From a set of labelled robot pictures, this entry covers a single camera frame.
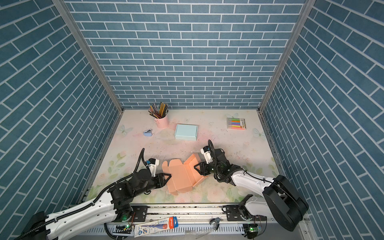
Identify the red blue white package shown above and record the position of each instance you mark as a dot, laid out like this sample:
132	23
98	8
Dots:
155	226

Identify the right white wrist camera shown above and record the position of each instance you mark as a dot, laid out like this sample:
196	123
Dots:
206	151

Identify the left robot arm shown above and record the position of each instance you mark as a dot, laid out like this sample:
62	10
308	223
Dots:
65	224

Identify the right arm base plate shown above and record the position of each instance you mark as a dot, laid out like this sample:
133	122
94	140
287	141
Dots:
236	213

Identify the pink pencil bucket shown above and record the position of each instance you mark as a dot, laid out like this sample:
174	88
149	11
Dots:
162	123

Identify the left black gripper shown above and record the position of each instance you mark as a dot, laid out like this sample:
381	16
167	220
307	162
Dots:
160	180

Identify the pack of coloured markers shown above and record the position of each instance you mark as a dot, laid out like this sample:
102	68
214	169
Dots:
236	124

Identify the light blue paper box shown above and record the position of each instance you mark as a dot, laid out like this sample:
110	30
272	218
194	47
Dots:
186	132

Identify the small metal clip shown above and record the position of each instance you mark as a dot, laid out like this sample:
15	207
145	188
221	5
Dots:
215	223

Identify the bundle of coloured pencils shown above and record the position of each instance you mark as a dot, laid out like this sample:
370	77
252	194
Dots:
159	111

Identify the aluminium mounting rail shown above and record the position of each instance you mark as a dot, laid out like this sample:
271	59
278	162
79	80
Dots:
192	219

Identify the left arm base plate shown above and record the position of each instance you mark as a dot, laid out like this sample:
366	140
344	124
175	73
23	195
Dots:
135	213

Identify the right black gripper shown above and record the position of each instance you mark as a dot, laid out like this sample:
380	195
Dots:
205	168

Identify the pink paper box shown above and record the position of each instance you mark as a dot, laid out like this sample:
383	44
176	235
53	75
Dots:
184	177

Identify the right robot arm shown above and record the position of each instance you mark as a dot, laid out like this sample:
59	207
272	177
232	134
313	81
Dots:
284	203

